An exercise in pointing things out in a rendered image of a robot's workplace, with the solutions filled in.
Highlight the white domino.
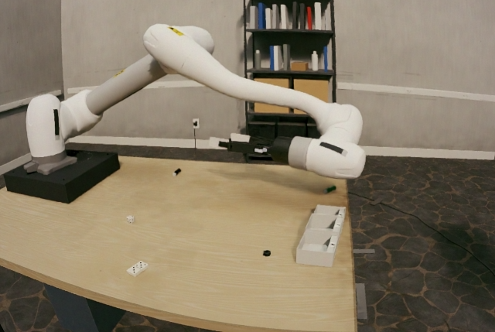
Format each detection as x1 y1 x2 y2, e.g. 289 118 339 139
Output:
127 261 149 276

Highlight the white rack of bins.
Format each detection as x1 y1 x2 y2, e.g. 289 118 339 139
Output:
295 205 346 267

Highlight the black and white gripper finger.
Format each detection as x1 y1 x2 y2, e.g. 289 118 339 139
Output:
230 133 274 143
210 137 269 156

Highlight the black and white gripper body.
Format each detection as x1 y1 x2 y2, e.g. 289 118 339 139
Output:
257 136 293 164

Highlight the green battery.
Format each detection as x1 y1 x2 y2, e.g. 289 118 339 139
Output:
323 186 336 193

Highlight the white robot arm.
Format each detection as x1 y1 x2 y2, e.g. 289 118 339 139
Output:
24 24 366 180

